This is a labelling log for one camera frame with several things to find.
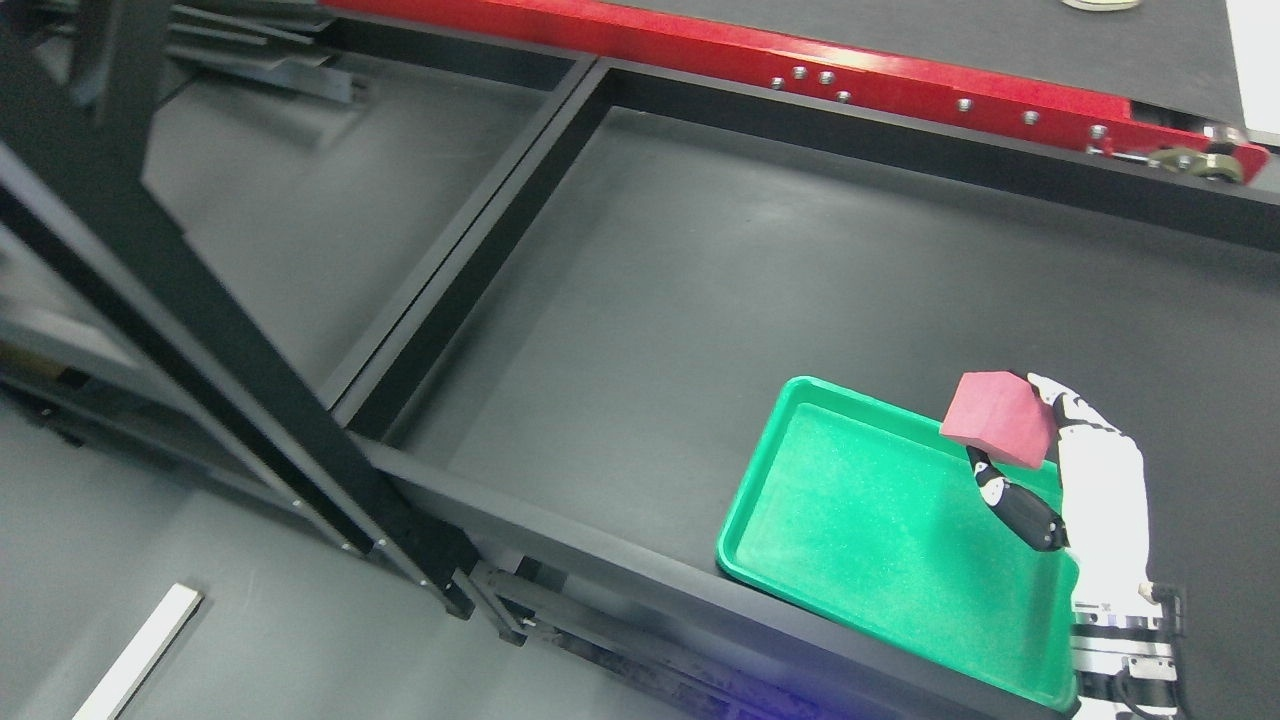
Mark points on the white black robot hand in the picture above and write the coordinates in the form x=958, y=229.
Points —
x=1088, y=500

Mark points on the pink cube block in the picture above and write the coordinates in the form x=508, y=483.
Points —
x=1002, y=414

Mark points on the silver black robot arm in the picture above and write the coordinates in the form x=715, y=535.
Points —
x=1125, y=662

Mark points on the green plastic tray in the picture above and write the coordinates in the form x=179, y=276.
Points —
x=861, y=512

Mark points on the black metal shelf right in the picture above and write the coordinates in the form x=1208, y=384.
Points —
x=584, y=376

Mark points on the black metal shelf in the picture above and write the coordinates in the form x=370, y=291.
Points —
x=234, y=215
x=584, y=376

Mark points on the black metal shelf left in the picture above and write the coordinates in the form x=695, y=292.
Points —
x=234, y=215

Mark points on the red metal beam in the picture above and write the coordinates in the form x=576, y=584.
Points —
x=1060, y=116

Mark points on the white table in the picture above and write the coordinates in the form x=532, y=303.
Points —
x=143, y=652

